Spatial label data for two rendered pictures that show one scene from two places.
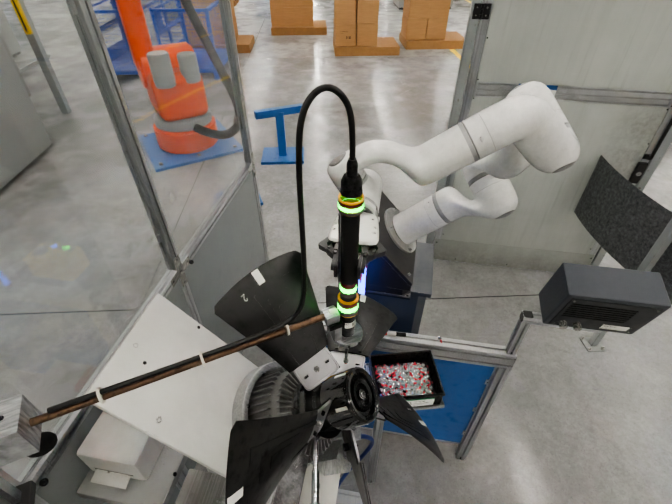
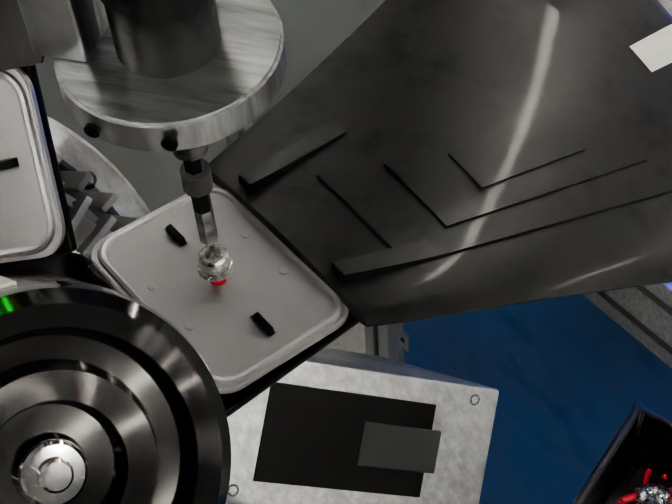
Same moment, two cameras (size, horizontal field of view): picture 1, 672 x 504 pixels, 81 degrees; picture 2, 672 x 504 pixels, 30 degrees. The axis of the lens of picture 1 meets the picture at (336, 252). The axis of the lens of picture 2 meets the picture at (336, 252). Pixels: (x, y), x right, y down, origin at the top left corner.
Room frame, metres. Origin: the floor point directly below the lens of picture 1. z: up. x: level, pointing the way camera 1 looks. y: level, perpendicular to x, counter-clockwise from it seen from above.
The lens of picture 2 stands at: (0.38, -0.26, 1.57)
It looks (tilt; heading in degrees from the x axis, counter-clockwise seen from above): 52 degrees down; 44
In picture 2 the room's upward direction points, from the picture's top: 5 degrees counter-clockwise
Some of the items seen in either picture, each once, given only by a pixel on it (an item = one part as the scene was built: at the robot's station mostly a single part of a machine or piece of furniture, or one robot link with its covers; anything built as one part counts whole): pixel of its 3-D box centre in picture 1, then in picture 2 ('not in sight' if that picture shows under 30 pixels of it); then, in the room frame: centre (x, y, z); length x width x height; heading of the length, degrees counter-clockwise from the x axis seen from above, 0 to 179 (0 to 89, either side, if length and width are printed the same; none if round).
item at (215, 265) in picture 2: not in sight; (217, 273); (0.55, -0.02, 1.19); 0.01 x 0.01 x 0.03
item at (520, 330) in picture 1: (518, 333); not in sight; (0.82, -0.61, 0.96); 0.03 x 0.03 x 0.20; 80
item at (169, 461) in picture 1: (154, 435); not in sight; (0.53, 0.54, 0.85); 0.36 x 0.24 x 0.03; 170
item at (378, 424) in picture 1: (376, 441); not in sight; (0.71, -0.16, 0.40); 0.03 x 0.03 x 0.80; 5
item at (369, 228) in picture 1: (355, 232); not in sight; (0.66, -0.04, 1.50); 0.11 x 0.10 x 0.07; 171
